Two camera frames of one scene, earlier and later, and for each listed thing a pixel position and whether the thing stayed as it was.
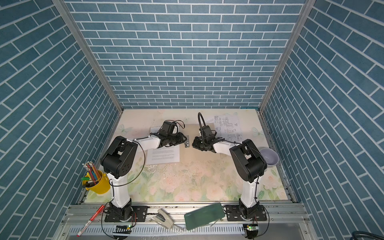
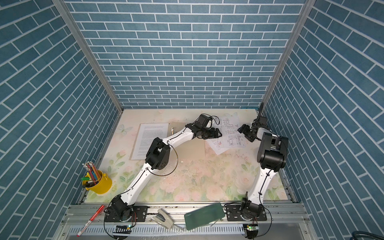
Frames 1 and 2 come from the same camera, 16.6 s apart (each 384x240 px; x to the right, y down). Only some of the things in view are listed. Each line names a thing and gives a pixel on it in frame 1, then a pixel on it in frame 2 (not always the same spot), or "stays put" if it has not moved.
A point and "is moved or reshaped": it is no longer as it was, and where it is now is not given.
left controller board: [122, 229] stays put
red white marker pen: [98, 212] stays put
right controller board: [252, 230] stays put
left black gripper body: [174, 139] to [208, 133]
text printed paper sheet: [164, 154] is moved or reshaped
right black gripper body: [200, 144] to [248, 132]
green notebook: [203, 216] stays put
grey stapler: [163, 218] stays put
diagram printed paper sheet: [228, 127] is moved or reshaped
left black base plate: [138, 213] stays put
